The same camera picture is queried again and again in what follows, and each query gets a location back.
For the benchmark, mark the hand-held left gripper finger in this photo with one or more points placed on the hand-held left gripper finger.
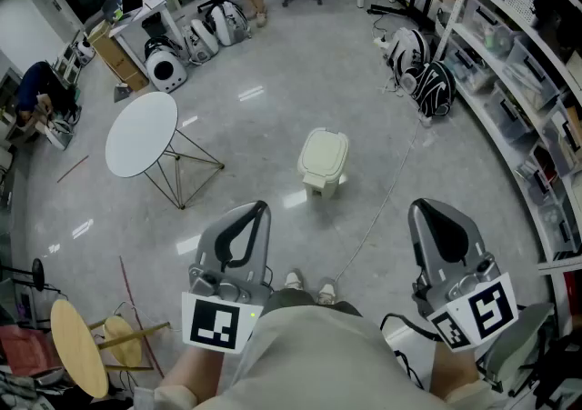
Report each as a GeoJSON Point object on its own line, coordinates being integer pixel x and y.
{"type": "Point", "coordinates": [213, 235]}
{"type": "Point", "coordinates": [263, 244]}

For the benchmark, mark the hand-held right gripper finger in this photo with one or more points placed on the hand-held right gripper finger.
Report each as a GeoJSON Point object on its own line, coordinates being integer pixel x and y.
{"type": "Point", "coordinates": [464, 235]}
{"type": "Point", "coordinates": [420, 240]}

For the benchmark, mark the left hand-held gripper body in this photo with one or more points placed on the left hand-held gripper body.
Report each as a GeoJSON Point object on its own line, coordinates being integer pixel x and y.
{"type": "Point", "coordinates": [213, 322]}

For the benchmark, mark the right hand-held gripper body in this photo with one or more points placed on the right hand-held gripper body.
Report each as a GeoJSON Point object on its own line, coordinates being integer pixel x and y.
{"type": "Point", "coordinates": [482, 308]}

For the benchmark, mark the cream plastic trash bin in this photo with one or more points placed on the cream plastic trash bin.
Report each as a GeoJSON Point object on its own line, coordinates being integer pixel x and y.
{"type": "Point", "coordinates": [324, 151]}

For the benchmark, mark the person's right forearm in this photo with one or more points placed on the person's right forearm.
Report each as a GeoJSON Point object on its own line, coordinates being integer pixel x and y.
{"type": "Point", "coordinates": [454, 367]}

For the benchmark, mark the person's left forearm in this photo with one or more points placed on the person's left forearm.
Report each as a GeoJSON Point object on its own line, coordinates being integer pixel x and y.
{"type": "Point", "coordinates": [195, 369]}

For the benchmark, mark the person's left shoe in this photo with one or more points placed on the person's left shoe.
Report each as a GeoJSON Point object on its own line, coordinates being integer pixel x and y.
{"type": "Point", "coordinates": [293, 280]}

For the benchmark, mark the person's shoe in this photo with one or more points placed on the person's shoe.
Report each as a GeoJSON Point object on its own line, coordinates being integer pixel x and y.
{"type": "Point", "coordinates": [293, 280]}
{"type": "Point", "coordinates": [326, 290]}

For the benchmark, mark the grey padded chair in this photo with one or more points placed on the grey padded chair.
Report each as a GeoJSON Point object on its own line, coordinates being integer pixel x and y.
{"type": "Point", "coordinates": [518, 344]}

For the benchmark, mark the person's dark trousers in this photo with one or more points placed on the person's dark trousers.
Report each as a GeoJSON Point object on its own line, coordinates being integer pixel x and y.
{"type": "Point", "coordinates": [295, 296]}

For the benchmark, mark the person's right shoe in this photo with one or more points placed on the person's right shoe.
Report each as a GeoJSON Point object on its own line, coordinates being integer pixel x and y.
{"type": "Point", "coordinates": [326, 290]}

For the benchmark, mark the thin red pole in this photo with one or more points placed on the thin red pole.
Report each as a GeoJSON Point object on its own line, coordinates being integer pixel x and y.
{"type": "Point", "coordinates": [136, 308]}

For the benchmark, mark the white metal shelf rack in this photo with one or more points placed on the white metal shelf rack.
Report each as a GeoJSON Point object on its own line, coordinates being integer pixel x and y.
{"type": "Point", "coordinates": [523, 149]}

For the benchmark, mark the person's beige shirt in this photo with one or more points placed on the person's beige shirt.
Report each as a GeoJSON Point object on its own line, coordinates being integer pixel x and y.
{"type": "Point", "coordinates": [318, 362]}

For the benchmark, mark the white round table gold legs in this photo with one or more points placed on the white round table gold legs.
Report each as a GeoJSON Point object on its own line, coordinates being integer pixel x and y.
{"type": "Point", "coordinates": [141, 133]}

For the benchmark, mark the round wooden side table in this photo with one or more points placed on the round wooden side table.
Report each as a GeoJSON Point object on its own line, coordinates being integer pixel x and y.
{"type": "Point", "coordinates": [77, 346]}

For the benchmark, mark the black backpack white stripes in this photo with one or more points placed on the black backpack white stripes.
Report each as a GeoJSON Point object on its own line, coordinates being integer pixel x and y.
{"type": "Point", "coordinates": [436, 90]}

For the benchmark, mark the short red stick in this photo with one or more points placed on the short red stick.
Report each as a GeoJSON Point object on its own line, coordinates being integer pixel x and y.
{"type": "Point", "coordinates": [73, 168]}

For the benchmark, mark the row of clear storage bins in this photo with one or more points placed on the row of clear storage bins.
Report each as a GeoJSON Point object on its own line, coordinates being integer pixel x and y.
{"type": "Point", "coordinates": [518, 81]}

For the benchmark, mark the small grey wedge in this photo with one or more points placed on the small grey wedge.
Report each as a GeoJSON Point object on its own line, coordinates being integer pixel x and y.
{"type": "Point", "coordinates": [122, 92]}

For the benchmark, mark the white backpack round black window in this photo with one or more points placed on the white backpack round black window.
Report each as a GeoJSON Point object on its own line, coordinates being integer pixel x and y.
{"type": "Point", "coordinates": [166, 67]}

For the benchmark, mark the black metal stool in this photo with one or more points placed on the black metal stool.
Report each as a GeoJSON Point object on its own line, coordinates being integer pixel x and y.
{"type": "Point", "coordinates": [36, 274]}

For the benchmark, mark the red fabric seat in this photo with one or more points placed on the red fabric seat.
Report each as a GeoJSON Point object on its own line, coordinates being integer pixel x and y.
{"type": "Point", "coordinates": [27, 349]}

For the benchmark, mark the white grey hard-shell backpack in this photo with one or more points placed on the white grey hard-shell backpack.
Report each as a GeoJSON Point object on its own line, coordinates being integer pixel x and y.
{"type": "Point", "coordinates": [200, 42]}

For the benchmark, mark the white power strip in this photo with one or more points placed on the white power strip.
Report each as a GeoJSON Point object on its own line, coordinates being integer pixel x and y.
{"type": "Point", "coordinates": [381, 41]}

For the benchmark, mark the brown cardboard box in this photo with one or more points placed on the brown cardboard box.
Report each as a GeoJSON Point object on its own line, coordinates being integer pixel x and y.
{"type": "Point", "coordinates": [116, 56]}

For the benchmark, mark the white black-trimmed hard-shell backpack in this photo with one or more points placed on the white black-trimmed hard-shell backpack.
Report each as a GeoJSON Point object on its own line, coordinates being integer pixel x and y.
{"type": "Point", "coordinates": [229, 22]}

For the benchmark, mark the white office desk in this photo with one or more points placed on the white office desk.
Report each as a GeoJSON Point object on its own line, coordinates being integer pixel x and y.
{"type": "Point", "coordinates": [150, 1]}

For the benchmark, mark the black laptop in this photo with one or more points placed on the black laptop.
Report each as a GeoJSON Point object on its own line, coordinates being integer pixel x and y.
{"type": "Point", "coordinates": [133, 0]}

